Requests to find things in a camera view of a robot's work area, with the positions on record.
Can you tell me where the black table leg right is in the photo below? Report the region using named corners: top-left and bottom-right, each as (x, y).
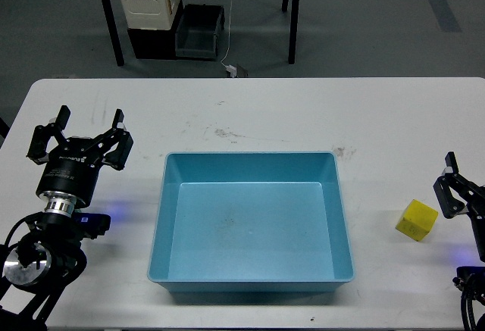
top-left (288, 0), bottom-right (299, 64)

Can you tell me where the yellow wooden cube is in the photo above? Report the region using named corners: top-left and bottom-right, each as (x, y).
top-left (395, 199), bottom-right (438, 242)

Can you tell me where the grey plastic bin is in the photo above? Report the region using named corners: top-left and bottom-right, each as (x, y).
top-left (175, 4), bottom-right (225, 61)

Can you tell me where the black table leg left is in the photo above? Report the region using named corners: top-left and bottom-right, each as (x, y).
top-left (101, 0), bottom-right (124, 67)

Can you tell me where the blue plastic tray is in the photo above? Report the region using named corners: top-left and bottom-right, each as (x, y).
top-left (148, 152), bottom-right (355, 292)

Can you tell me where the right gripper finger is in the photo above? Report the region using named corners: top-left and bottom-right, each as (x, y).
top-left (433, 151), bottom-right (484, 219)

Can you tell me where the white hanging cable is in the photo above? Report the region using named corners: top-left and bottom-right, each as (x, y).
top-left (221, 0), bottom-right (234, 67)

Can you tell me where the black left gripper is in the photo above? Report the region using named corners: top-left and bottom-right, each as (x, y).
top-left (27, 105), bottom-right (133, 208)

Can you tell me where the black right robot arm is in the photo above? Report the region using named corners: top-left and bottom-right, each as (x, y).
top-left (433, 151), bottom-right (484, 330)

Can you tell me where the black box under crate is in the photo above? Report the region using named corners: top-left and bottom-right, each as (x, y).
top-left (127, 1), bottom-right (184, 60)

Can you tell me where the white plug adapter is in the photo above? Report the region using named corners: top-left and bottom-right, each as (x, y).
top-left (224, 64), bottom-right (238, 78)

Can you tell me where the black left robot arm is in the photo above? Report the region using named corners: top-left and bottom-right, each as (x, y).
top-left (1, 105), bottom-right (133, 330)

